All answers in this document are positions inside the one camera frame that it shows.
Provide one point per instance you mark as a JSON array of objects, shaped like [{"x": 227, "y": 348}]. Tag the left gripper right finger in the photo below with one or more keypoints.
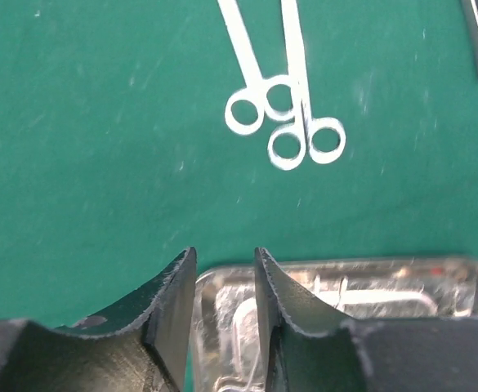
[{"x": 307, "y": 345}]

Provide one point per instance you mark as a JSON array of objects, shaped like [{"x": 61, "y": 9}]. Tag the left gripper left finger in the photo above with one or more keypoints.
[{"x": 138, "y": 343}]

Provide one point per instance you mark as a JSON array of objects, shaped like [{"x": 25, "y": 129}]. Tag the steel instrument tray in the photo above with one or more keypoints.
[{"x": 224, "y": 337}]

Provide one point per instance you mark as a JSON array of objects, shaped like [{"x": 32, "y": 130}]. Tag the green surgical cloth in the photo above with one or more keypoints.
[{"x": 115, "y": 156}]

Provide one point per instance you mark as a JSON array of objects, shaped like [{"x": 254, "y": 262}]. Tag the steel surgical scissors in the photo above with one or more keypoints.
[{"x": 256, "y": 87}]

